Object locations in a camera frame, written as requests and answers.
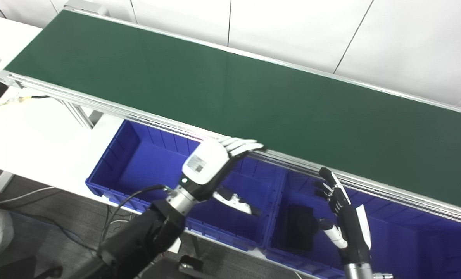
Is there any white floor cable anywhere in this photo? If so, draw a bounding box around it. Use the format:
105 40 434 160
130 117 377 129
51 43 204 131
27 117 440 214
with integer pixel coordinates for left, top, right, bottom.
0 186 57 208

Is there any green conveyor belt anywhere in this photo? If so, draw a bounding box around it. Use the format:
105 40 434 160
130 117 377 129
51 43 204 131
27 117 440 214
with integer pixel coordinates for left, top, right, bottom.
4 10 461 213
0 6 461 229

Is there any yellow tipped black cable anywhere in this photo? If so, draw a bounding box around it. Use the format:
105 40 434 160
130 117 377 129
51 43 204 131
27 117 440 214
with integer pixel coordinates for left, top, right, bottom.
0 94 52 119

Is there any black block part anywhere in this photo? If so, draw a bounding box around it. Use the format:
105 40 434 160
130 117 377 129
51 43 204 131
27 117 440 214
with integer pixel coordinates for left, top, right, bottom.
285 204 320 250

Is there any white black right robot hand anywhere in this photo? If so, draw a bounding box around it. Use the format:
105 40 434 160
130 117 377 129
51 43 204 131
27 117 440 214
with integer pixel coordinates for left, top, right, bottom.
314 167 373 266

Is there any aluminium conveyor leg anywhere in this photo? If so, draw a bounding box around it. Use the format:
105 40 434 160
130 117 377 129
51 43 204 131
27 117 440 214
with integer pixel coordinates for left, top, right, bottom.
58 99 104 129

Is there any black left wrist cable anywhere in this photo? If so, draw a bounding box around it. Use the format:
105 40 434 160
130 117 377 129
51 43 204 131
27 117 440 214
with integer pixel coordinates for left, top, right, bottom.
98 185 176 248

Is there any black floor cable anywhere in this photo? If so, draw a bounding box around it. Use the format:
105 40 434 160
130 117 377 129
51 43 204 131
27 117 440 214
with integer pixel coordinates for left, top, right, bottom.
9 211 99 252

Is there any grey conveyor motor housing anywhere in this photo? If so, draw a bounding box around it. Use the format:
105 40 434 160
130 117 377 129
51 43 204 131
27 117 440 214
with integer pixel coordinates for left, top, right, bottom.
64 0 110 17

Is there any blue plastic bin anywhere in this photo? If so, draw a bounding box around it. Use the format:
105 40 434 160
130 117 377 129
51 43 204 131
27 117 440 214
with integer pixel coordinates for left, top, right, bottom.
263 170 461 279
85 119 287 251

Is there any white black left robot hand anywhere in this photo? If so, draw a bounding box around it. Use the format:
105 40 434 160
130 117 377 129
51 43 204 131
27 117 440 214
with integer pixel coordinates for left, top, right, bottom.
178 138 266 217

